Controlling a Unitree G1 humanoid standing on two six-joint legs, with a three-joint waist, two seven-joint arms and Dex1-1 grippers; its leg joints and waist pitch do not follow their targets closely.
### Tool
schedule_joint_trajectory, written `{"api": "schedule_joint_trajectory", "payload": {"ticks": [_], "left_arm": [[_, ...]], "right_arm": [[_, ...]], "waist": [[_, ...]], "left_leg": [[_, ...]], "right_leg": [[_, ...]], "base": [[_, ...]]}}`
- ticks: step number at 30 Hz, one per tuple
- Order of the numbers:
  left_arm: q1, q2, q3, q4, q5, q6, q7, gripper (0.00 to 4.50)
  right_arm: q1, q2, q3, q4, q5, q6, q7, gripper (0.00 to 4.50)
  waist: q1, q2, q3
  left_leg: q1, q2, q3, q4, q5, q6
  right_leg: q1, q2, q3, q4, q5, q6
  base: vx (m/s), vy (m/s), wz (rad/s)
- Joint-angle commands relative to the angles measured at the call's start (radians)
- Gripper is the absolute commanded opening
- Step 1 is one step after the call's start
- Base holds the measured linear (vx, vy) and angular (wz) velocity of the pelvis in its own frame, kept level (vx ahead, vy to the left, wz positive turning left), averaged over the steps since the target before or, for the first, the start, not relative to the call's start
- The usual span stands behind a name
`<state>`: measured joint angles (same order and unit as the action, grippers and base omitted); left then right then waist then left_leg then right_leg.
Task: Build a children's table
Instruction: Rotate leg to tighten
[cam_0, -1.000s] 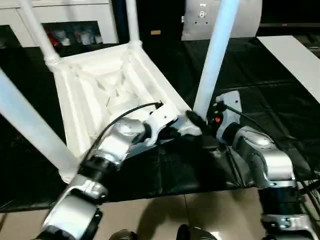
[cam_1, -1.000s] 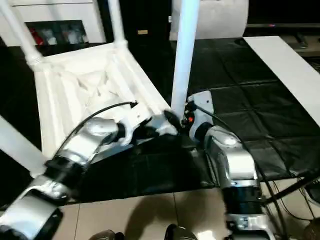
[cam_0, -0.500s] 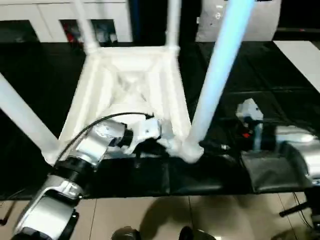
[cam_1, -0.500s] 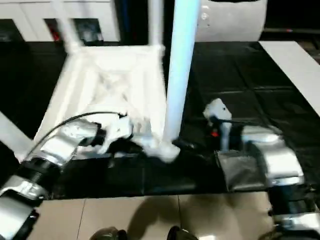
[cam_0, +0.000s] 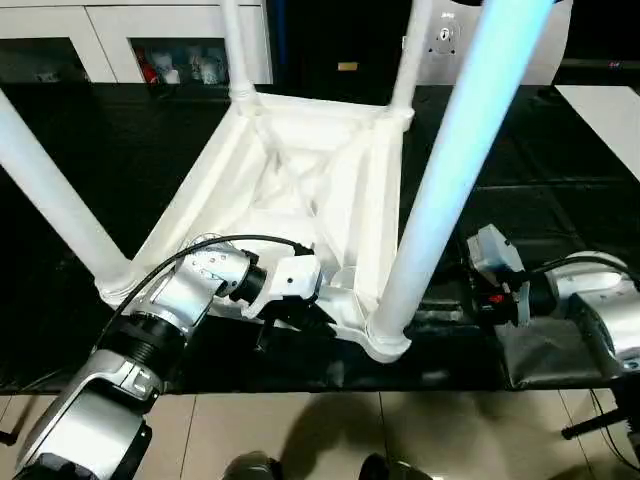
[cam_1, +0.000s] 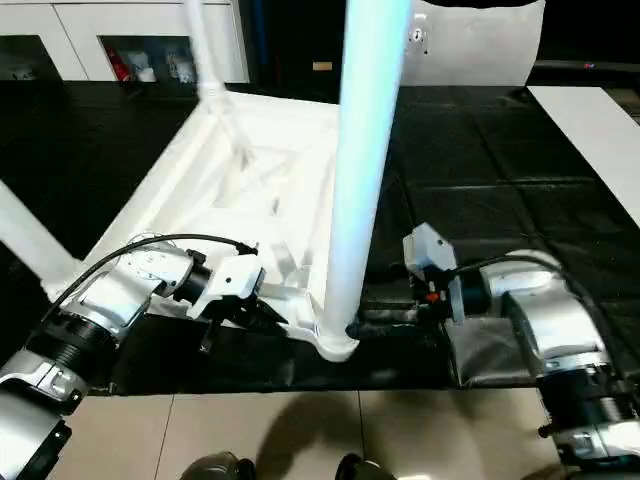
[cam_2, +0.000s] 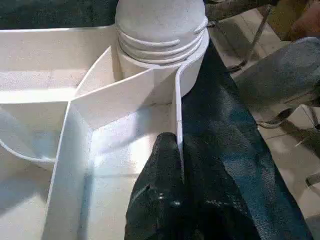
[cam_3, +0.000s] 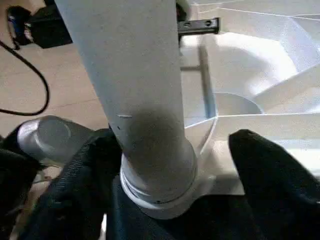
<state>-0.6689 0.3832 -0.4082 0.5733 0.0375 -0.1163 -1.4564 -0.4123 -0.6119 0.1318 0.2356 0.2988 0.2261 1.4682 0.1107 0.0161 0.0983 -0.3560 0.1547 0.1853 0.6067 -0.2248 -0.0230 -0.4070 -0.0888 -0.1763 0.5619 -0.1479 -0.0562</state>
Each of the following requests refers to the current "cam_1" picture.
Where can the white plastic table top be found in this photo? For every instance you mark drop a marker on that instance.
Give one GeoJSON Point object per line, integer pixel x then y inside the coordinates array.
{"type": "Point", "coordinates": [200, 165]}

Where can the white plastic table leg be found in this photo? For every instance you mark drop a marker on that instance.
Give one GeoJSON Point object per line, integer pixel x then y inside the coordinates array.
{"type": "Point", "coordinates": [205, 55]}
{"type": "Point", "coordinates": [365, 125]}
{"type": "Point", "coordinates": [30, 235]}

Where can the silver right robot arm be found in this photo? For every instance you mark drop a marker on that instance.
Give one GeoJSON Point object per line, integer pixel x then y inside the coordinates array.
{"type": "Point", "coordinates": [550, 310]}

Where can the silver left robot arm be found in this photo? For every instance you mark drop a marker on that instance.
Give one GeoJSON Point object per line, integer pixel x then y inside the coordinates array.
{"type": "Point", "coordinates": [100, 300]}

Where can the black mat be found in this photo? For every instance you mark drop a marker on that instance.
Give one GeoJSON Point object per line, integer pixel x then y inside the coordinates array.
{"type": "Point", "coordinates": [500, 150]}

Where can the white board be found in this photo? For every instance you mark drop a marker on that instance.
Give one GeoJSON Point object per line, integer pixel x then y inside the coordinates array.
{"type": "Point", "coordinates": [590, 135]}

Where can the grey cushion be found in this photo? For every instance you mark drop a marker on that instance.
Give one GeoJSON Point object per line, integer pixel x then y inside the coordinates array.
{"type": "Point", "coordinates": [475, 50]}

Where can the small beige label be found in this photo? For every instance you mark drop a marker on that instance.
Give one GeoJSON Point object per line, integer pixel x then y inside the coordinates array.
{"type": "Point", "coordinates": [323, 66]}

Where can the dark blue cabinet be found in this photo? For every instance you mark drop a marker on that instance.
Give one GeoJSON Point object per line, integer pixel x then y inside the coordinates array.
{"type": "Point", "coordinates": [295, 40]}

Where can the black bar red light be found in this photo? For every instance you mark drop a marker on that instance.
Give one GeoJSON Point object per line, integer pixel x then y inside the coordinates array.
{"type": "Point", "coordinates": [585, 65]}

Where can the white cabinet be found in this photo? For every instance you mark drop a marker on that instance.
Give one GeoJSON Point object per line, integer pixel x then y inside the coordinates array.
{"type": "Point", "coordinates": [75, 20]}

